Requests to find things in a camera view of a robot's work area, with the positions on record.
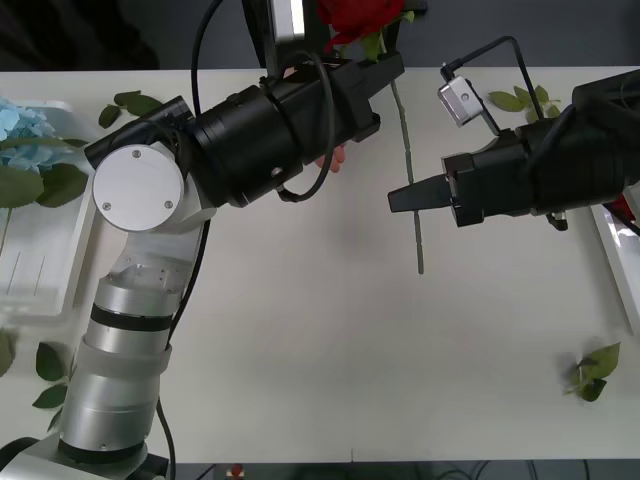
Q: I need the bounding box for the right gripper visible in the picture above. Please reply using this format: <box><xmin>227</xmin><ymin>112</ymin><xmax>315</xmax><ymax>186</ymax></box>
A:
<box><xmin>388</xmin><ymin>126</ymin><xmax>534</xmax><ymax>229</ymax></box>

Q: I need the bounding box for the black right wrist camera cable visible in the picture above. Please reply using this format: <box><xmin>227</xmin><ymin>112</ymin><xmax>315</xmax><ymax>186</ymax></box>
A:
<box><xmin>439</xmin><ymin>35</ymin><xmax>544</xmax><ymax>124</ymax></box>

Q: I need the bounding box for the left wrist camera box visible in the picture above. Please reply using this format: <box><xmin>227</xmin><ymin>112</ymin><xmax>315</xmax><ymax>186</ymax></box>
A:
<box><xmin>269</xmin><ymin>0</ymin><xmax>308</xmax><ymax>43</ymax></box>

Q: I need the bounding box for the loose green leaf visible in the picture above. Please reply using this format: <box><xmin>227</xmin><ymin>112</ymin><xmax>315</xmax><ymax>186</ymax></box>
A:
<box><xmin>0</xmin><ymin>329</ymin><xmax>14</xmax><ymax>379</ymax></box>

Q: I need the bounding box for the black bag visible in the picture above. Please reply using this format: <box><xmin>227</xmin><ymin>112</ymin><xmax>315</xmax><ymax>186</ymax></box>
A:
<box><xmin>0</xmin><ymin>0</ymin><xmax>162</xmax><ymax>72</ymax></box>

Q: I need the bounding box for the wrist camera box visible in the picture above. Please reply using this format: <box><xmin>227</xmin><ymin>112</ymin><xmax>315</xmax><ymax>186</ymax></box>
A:
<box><xmin>269</xmin><ymin>0</ymin><xmax>308</xmax><ymax>43</ymax></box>
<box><xmin>436</xmin><ymin>74</ymin><xmax>494</xmax><ymax>131</ymax></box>

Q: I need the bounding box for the person's hand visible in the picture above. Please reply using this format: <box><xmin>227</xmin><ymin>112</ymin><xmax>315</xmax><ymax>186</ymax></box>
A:
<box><xmin>314</xmin><ymin>143</ymin><xmax>349</xmax><ymax>174</ymax></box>

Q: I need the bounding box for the shallow white box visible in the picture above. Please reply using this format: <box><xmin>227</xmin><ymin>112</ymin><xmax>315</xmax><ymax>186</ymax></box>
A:
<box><xmin>0</xmin><ymin>98</ymin><xmax>97</xmax><ymax>327</ymax></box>
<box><xmin>589</xmin><ymin>201</ymin><xmax>640</xmax><ymax>336</ymax></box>

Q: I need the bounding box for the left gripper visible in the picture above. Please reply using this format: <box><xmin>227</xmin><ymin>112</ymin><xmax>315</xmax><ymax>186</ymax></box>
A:
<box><xmin>260</xmin><ymin>53</ymin><xmax>406</xmax><ymax>176</ymax></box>

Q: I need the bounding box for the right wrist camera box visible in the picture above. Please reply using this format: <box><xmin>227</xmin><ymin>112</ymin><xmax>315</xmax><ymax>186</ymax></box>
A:
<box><xmin>436</xmin><ymin>74</ymin><xmax>494</xmax><ymax>131</ymax></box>

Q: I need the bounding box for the loose green leaf twig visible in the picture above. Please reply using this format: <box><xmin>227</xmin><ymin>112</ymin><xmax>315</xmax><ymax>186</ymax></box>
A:
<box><xmin>564</xmin><ymin>341</ymin><xmax>622</xmax><ymax>403</ymax></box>
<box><xmin>31</xmin><ymin>340</ymin><xmax>75</xmax><ymax>434</ymax></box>
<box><xmin>488</xmin><ymin>84</ymin><xmax>564</xmax><ymax>124</ymax></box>
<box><xmin>97</xmin><ymin>90</ymin><xmax>164</xmax><ymax>129</ymax></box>

